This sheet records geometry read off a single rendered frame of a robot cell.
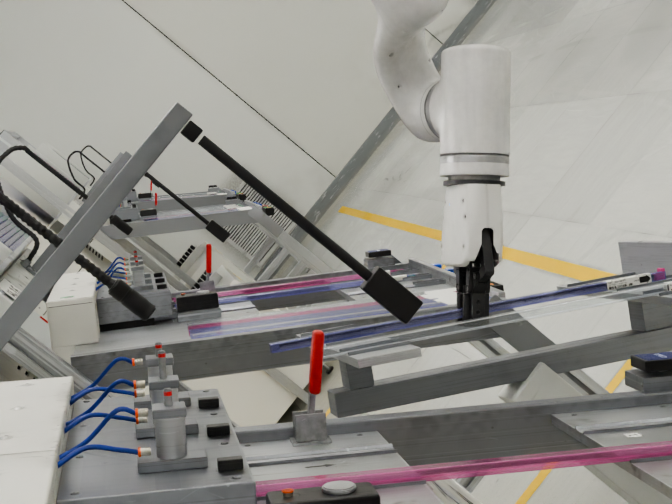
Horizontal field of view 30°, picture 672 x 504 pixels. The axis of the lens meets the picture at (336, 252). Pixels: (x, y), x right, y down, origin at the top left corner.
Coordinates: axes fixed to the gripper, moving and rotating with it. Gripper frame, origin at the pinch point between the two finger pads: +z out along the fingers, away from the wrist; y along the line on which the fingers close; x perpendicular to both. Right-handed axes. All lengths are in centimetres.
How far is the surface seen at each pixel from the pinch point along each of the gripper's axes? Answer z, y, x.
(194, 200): -32, -550, 28
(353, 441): 11.3, 27.4, -21.4
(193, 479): 9, 57, -40
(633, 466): 11.0, 45.8, -1.3
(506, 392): 10.3, -0.9, 4.8
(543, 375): 7.8, 2.9, 8.1
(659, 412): 8.8, 29.2, 9.6
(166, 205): -29, -551, 13
